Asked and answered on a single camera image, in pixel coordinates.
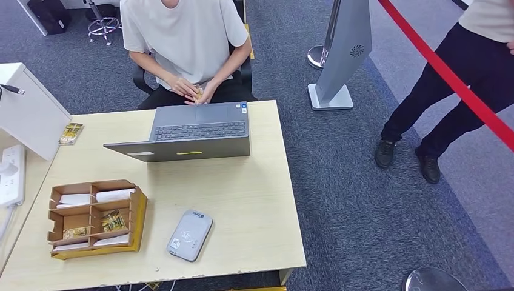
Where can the person's right forearm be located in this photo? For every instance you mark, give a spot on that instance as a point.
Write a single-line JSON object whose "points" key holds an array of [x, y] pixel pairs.
{"points": [[154, 69]]}

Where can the cardboard organizer box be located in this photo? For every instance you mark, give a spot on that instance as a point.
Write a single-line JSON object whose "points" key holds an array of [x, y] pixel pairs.
{"points": [[138, 225]]}

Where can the white cabinet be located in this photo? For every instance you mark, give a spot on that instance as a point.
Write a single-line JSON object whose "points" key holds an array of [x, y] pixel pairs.
{"points": [[32, 116]]}

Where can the white power plug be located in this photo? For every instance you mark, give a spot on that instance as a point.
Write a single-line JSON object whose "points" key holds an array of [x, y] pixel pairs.
{"points": [[7, 168]]}

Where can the white power strip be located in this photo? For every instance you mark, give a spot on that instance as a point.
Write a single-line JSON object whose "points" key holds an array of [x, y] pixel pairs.
{"points": [[12, 184]]}

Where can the white desk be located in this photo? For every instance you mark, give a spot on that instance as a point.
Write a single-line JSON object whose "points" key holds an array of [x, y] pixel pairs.
{"points": [[34, 20]]}

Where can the person's left forearm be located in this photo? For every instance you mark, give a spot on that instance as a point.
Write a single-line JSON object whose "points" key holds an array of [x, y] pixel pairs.
{"points": [[235, 60]]}

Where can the grey kiosk stand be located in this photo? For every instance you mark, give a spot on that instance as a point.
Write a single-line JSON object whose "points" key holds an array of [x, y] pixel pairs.
{"points": [[343, 60]]}

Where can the person's left hand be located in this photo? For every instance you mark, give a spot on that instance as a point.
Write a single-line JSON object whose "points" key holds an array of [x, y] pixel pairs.
{"points": [[208, 91]]}

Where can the chrome stool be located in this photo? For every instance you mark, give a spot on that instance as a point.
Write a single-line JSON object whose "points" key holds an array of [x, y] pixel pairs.
{"points": [[91, 7]]}

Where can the grey card reader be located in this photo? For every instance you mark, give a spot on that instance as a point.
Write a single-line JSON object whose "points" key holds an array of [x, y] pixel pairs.
{"points": [[188, 235]]}

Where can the red barrier belt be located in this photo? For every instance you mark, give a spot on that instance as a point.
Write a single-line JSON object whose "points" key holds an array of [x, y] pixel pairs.
{"points": [[441, 70]]}

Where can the yellow key card stack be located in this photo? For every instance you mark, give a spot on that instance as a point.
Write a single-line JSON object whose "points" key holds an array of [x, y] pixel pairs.
{"points": [[71, 134]]}

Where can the black office chair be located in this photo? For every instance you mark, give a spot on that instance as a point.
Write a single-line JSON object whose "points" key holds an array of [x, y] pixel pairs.
{"points": [[138, 78]]}

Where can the white card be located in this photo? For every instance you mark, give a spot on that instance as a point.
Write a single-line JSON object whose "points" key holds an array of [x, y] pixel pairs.
{"points": [[112, 240], [71, 246]]}

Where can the white card sleeve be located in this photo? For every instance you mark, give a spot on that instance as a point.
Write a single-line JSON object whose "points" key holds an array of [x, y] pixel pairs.
{"points": [[115, 195], [75, 199]]}

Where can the person's right hand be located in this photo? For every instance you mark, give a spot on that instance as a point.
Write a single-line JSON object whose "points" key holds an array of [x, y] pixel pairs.
{"points": [[182, 86]]}

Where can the chrome stanchion post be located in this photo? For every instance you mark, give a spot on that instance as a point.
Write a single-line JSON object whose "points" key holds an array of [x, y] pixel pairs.
{"points": [[315, 56]]}

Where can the person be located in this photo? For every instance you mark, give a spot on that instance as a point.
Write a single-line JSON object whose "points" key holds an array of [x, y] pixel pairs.
{"points": [[184, 36], [461, 80]]}

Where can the black bag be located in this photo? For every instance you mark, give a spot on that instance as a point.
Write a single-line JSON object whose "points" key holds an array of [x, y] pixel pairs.
{"points": [[48, 15]]}

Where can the grey laptop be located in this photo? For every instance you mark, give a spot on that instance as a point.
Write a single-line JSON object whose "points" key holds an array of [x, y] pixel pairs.
{"points": [[196, 119]]}

